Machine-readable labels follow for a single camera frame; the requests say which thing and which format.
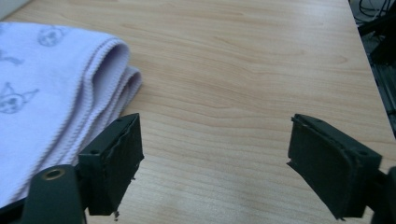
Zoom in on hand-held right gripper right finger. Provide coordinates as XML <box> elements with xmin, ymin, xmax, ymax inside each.
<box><xmin>287</xmin><ymin>113</ymin><xmax>383</xmax><ymax>220</ymax></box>

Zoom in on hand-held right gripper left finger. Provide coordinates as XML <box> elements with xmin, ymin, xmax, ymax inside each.
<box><xmin>78</xmin><ymin>112</ymin><xmax>145</xmax><ymax>217</ymax></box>

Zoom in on lilac printed towel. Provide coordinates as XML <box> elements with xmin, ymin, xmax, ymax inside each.
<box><xmin>0</xmin><ymin>21</ymin><xmax>143</xmax><ymax>209</ymax></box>

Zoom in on dark metal stand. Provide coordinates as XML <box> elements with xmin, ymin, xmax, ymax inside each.
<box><xmin>358</xmin><ymin>12</ymin><xmax>396</xmax><ymax>138</ymax></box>

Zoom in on black cables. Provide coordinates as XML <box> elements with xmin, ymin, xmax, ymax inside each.
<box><xmin>350</xmin><ymin>0</ymin><xmax>396</xmax><ymax>24</ymax></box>

